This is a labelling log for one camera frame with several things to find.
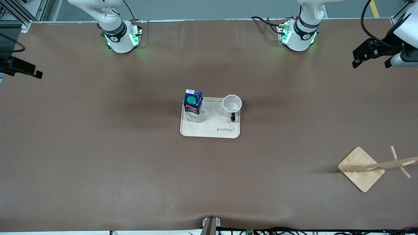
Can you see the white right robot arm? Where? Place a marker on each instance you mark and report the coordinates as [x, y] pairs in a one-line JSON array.
[[112, 29]]

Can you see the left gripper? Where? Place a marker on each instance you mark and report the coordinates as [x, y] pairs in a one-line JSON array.
[[387, 44]]

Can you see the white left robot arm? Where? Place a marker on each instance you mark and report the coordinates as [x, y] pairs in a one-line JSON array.
[[302, 32]]

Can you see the grey metal camera bracket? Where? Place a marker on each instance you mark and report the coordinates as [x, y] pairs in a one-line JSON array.
[[210, 227]]

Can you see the aluminium frame structure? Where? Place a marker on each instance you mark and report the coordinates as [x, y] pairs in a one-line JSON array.
[[13, 11]]

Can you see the cream rabbit print tray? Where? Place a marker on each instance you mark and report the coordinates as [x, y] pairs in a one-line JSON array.
[[215, 129]]

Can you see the wooden mug stand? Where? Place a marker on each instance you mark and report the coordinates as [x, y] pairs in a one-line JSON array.
[[357, 168]]

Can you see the blue white milk carton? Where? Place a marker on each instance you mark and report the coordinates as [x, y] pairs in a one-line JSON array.
[[192, 106]]

